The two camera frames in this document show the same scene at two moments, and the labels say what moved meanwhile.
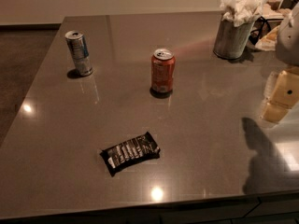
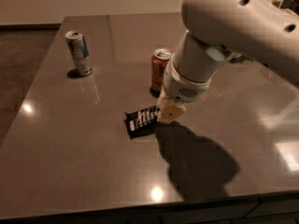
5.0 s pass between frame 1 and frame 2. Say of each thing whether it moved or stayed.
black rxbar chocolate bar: moved
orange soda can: stayed
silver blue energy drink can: stayed
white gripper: moved
